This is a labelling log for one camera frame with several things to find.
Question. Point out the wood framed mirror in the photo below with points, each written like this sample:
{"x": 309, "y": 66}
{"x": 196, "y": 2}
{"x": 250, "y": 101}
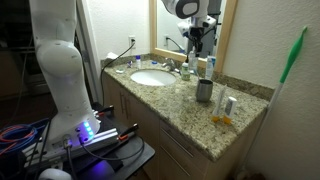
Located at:
{"x": 228, "y": 33}

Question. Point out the small blue object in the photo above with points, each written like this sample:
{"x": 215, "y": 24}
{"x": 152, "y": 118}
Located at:
{"x": 154, "y": 62}

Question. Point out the white wall outlet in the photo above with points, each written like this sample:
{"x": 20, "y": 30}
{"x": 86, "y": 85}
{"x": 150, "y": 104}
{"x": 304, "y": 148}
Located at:
{"x": 132, "y": 42}

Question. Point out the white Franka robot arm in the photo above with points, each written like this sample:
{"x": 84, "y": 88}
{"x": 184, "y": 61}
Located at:
{"x": 60, "y": 66}

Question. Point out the white tissue paper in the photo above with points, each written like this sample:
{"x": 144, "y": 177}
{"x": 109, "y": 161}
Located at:
{"x": 111, "y": 55}

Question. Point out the wooden vanity cabinet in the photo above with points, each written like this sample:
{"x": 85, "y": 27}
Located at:
{"x": 143, "y": 123}

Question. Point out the clear plastic bottle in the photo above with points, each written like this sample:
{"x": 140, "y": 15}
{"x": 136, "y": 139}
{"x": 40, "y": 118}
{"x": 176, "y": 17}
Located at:
{"x": 192, "y": 64}

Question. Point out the black orange clamp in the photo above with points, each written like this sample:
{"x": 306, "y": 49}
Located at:
{"x": 106, "y": 110}
{"x": 129, "y": 130}

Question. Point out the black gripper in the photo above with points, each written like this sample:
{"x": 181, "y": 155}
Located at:
{"x": 197, "y": 34}

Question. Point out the purple toothpaste tube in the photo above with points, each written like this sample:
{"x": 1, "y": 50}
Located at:
{"x": 129, "y": 64}

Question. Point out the small white bottle blue cap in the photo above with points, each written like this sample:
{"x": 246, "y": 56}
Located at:
{"x": 138, "y": 62}

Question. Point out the stainless steel cup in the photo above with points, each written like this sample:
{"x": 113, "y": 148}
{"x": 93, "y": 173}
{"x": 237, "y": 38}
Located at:
{"x": 204, "y": 90}

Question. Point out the white contact lens case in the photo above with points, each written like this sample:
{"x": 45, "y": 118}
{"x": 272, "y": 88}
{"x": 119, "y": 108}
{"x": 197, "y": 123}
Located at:
{"x": 119, "y": 71}

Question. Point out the tall white tube orange cap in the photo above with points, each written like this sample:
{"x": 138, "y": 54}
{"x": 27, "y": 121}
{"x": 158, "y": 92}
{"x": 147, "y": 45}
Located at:
{"x": 219, "y": 105}

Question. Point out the short white tube orange cap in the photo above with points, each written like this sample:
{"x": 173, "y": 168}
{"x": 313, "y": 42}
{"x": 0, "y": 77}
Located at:
{"x": 230, "y": 109}

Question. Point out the white oval sink basin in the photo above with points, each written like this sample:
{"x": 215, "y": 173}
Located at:
{"x": 153, "y": 77}

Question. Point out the chrome faucet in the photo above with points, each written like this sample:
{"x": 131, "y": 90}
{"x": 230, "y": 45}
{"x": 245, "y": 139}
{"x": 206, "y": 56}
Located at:
{"x": 170, "y": 64}

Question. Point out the green soap pump bottle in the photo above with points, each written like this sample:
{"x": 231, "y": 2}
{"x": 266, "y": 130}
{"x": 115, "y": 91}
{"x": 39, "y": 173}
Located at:
{"x": 185, "y": 70}

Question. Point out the aluminium mounting rail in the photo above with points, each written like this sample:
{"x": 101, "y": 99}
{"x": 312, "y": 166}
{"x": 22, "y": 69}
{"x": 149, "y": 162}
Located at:
{"x": 100, "y": 139}

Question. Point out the white round device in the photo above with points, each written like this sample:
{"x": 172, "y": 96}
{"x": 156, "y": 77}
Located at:
{"x": 54, "y": 174}

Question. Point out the white door frame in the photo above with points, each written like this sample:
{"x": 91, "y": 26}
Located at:
{"x": 87, "y": 50}

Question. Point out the black robot cart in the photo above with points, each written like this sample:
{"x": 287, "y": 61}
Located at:
{"x": 133, "y": 156}

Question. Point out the white blue standing tube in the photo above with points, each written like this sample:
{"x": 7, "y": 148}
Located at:
{"x": 209, "y": 68}

